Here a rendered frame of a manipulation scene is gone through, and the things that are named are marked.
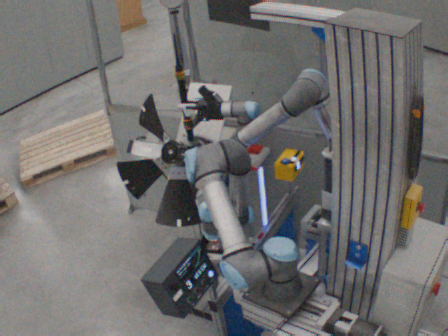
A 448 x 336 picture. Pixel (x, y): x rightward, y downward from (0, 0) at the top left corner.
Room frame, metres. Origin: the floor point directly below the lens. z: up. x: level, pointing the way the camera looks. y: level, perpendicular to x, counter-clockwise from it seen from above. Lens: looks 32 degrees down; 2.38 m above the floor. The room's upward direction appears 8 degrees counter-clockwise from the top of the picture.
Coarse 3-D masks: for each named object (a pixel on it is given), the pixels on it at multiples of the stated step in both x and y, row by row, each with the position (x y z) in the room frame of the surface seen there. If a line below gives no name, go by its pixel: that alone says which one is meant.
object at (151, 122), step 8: (152, 96) 2.29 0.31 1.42; (144, 104) 2.33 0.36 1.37; (152, 104) 2.27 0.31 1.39; (144, 112) 2.32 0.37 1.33; (152, 112) 2.26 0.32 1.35; (144, 120) 2.32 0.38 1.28; (152, 120) 2.25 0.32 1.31; (144, 128) 2.33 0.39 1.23; (152, 128) 2.26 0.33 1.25; (160, 128) 2.18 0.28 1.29; (160, 136) 2.20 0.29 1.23
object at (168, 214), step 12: (168, 180) 1.98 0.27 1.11; (180, 180) 1.99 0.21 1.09; (168, 192) 1.94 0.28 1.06; (180, 192) 1.95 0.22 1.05; (168, 204) 1.91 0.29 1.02; (180, 204) 1.91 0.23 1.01; (192, 204) 1.92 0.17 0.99; (156, 216) 1.88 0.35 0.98; (168, 216) 1.87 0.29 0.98; (180, 216) 1.87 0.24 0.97; (192, 216) 1.88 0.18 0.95
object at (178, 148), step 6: (168, 144) 2.08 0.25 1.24; (174, 144) 2.06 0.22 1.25; (180, 144) 2.05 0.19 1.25; (162, 150) 2.07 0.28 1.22; (168, 150) 2.06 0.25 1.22; (174, 150) 2.04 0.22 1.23; (180, 150) 2.02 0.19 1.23; (186, 150) 2.06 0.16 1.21; (162, 156) 2.05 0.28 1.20; (168, 156) 2.04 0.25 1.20; (174, 156) 2.02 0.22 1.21; (180, 156) 2.01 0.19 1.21; (168, 162) 2.01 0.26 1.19; (174, 162) 2.00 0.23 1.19; (180, 162) 2.02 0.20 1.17
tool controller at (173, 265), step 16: (176, 240) 1.38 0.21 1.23; (192, 240) 1.34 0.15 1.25; (160, 256) 1.30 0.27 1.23; (176, 256) 1.27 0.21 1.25; (192, 256) 1.27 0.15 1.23; (208, 256) 1.33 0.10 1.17; (160, 272) 1.19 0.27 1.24; (176, 272) 1.19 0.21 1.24; (192, 272) 1.24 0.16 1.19; (160, 288) 1.13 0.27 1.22; (176, 288) 1.14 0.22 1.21; (192, 288) 1.20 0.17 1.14; (208, 288) 1.25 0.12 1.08; (160, 304) 1.15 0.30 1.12; (176, 304) 1.12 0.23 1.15; (192, 304) 1.16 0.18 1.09
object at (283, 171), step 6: (288, 150) 2.15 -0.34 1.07; (294, 150) 2.14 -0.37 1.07; (282, 156) 2.10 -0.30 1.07; (288, 156) 2.09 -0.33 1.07; (300, 156) 2.08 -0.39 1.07; (276, 162) 2.05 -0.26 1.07; (294, 162) 2.03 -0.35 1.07; (276, 168) 2.04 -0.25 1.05; (282, 168) 2.02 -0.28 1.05; (288, 168) 2.00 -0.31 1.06; (300, 168) 2.08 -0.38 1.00; (276, 174) 2.04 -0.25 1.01; (282, 174) 2.02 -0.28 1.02; (288, 174) 2.00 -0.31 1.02; (294, 174) 2.01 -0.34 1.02; (288, 180) 2.00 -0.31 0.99
